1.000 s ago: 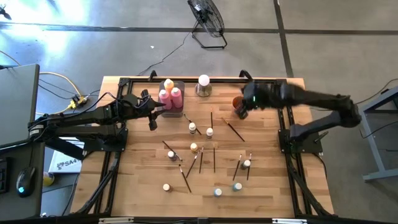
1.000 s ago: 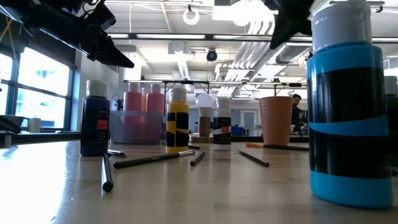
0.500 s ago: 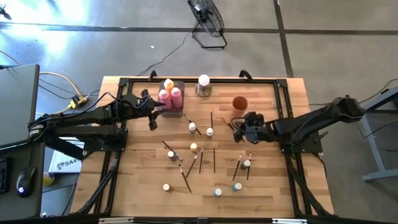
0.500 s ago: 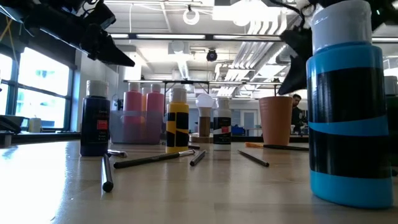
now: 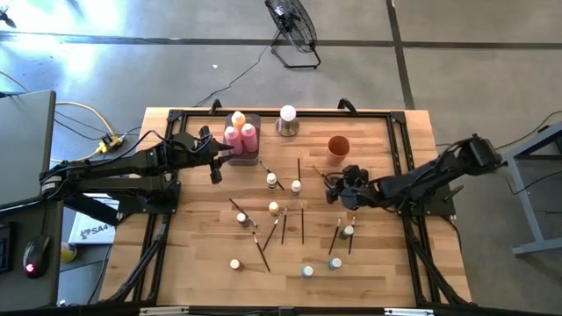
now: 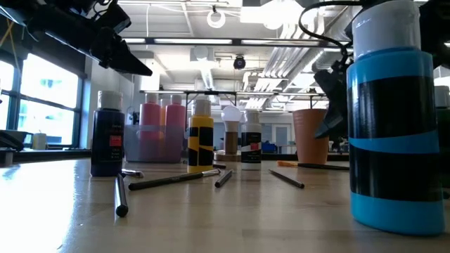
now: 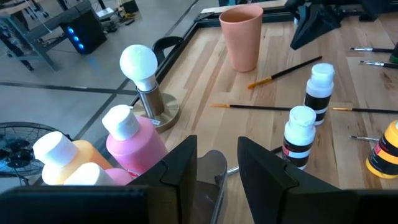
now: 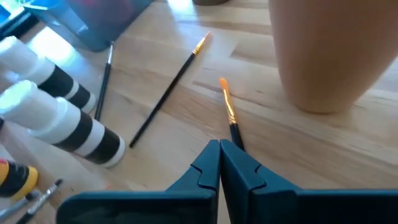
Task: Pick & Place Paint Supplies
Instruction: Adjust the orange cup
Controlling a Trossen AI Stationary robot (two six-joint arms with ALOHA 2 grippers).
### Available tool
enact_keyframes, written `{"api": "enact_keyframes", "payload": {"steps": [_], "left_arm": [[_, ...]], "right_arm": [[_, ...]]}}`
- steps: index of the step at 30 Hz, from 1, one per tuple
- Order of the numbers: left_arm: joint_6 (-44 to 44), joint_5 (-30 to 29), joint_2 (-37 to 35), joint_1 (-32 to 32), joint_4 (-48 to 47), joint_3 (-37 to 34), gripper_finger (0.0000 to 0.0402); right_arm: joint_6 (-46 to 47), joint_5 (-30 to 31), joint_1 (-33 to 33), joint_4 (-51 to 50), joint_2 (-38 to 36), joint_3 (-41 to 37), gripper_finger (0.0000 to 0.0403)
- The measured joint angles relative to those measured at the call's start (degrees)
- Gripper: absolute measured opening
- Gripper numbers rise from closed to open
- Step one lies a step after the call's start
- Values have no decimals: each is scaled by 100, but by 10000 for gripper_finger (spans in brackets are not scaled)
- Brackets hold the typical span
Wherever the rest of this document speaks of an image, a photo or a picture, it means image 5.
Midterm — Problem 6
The grey side table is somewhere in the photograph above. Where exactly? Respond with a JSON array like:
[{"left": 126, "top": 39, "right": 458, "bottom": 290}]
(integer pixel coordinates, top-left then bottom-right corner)
[{"left": 484, "top": 120, "right": 562, "bottom": 258}]

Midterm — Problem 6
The yellow power strip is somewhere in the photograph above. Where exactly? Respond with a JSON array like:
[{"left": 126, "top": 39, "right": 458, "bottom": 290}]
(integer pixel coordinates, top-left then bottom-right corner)
[{"left": 98, "top": 133, "right": 126, "bottom": 154}]

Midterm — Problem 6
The large pink paint bottle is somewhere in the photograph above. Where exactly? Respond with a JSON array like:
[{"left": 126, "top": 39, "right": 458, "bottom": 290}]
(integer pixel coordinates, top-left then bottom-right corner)
[
  {"left": 223, "top": 125, "right": 244, "bottom": 156},
  {"left": 240, "top": 122, "right": 260, "bottom": 154}
]

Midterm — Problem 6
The large yellow paint bottle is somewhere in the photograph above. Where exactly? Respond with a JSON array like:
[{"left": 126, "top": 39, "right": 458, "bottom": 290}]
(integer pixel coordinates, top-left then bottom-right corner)
[{"left": 230, "top": 110, "right": 247, "bottom": 131}]

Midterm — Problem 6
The white metal bracket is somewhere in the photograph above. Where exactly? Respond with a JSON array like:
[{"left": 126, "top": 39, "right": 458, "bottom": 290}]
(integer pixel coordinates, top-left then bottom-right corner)
[
  {"left": 140, "top": 305, "right": 190, "bottom": 316},
  {"left": 384, "top": 307, "right": 435, "bottom": 316}
]

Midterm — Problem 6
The white bulb brass lamp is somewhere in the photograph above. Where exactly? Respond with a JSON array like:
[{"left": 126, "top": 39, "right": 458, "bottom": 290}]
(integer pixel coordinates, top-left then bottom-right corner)
[{"left": 275, "top": 104, "right": 301, "bottom": 138}]

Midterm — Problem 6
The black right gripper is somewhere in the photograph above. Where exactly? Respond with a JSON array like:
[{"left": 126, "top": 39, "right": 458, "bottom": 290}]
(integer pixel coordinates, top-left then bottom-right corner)
[{"left": 325, "top": 164, "right": 372, "bottom": 211}]

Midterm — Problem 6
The black floor fan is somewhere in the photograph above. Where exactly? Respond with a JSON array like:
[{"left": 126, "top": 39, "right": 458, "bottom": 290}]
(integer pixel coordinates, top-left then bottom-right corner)
[{"left": 263, "top": 0, "right": 322, "bottom": 70}]

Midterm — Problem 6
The grey plastic bin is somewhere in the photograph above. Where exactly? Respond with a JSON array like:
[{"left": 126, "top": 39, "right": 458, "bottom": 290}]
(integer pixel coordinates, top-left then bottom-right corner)
[{"left": 222, "top": 113, "right": 263, "bottom": 167}]

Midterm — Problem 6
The black keyboard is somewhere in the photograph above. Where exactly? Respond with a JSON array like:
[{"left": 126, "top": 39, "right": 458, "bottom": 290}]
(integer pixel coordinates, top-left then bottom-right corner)
[{"left": 0, "top": 222, "right": 13, "bottom": 276}]

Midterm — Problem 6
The yellow cable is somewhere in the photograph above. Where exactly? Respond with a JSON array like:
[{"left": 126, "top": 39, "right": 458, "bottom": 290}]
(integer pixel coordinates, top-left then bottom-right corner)
[{"left": 50, "top": 100, "right": 116, "bottom": 164}]

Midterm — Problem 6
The black fan cable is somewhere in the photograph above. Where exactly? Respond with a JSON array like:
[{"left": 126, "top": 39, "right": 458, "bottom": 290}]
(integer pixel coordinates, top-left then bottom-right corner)
[{"left": 192, "top": 41, "right": 276, "bottom": 109}]

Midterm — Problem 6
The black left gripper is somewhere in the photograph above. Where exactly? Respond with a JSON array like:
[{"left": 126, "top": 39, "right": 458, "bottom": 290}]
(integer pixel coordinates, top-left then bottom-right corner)
[{"left": 173, "top": 125, "right": 234, "bottom": 185}]

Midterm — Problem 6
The dark desk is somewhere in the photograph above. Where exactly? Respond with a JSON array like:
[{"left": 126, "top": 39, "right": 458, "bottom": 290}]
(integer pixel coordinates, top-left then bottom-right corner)
[{"left": 0, "top": 177, "right": 65, "bottom": 311}]

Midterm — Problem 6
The white printed box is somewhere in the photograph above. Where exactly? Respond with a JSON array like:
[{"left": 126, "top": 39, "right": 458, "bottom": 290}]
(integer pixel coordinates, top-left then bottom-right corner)
[{"left": 68, "top": 192, "right": 118, "bottom": 246}]

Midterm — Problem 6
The orange cup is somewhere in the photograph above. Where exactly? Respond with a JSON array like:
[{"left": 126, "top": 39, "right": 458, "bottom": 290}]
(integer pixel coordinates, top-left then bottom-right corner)
[{"left": 327, "top": 135, "right": 351, "bottom": 167}]

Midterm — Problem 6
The black computer mouse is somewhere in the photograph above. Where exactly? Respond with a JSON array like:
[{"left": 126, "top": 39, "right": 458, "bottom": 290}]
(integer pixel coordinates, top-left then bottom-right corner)
[{"left": 22, "top": 235, "right": 52, "bottom": 280}]

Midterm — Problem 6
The black paintbrush silver ferrule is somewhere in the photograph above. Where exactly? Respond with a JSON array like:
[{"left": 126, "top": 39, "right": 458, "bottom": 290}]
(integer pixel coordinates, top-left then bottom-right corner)
[
  {"left": 262, "top": 212, "right": 282, "bottom": 252},
  {"left": 251, "top": 231, "right": 271, "bottom": 273},
  {"left": 328, "top": 217, "right": 342, "bottom": 256},
  {"left": 348, "top": 214, "right": 357, "bottom": 255},
  {"left": 228, "top": 197, "right": 259, "bottom": 229},
  {"left": 258, "top": 160, "right": 286, "bottom": 191},
  {"left": 280, "top": 205, "right": 289, "bottom": 247}
]

